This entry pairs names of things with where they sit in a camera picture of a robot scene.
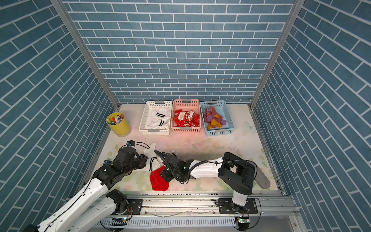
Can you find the pink plastic basket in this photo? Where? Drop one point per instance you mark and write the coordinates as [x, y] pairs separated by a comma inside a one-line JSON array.
[[186, 105]]

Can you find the yellow pen cup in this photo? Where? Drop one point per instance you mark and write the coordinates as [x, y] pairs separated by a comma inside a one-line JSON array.
[[118, 124]]

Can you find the purple striped sock front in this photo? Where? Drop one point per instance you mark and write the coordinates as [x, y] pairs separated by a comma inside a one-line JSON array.
[[213, 119]]

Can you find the red santa sock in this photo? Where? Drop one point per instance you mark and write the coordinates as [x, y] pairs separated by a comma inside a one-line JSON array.
[[185, 119], [157, 182]]

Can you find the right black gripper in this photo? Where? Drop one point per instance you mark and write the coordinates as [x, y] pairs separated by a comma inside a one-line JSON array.
[[165, 175]]

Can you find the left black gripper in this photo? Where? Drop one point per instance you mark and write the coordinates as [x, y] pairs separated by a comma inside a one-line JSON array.
[[142, 160]]

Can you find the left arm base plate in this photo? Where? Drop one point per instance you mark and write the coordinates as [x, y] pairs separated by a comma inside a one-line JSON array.
[[130, 206]]

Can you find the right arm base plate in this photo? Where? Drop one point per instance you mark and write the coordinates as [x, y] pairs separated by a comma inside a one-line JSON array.
[[227, 206]]

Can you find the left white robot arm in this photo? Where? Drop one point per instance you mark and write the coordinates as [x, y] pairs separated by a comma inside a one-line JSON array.
[[97, 199]]

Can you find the blue plastic basket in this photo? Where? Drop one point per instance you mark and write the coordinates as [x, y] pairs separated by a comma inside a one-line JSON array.
[[222, 109]]

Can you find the white plastic basket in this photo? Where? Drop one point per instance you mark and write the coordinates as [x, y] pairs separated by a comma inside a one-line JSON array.
[[148, 107]]

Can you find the grey oval pad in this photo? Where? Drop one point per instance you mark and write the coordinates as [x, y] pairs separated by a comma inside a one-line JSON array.
[[262, 180]]

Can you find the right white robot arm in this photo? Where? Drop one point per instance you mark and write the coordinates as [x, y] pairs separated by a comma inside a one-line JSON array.
[[239, 174]]

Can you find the aluminium front rail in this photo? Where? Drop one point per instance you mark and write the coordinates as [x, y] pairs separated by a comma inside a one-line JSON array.
[[173, 205]]

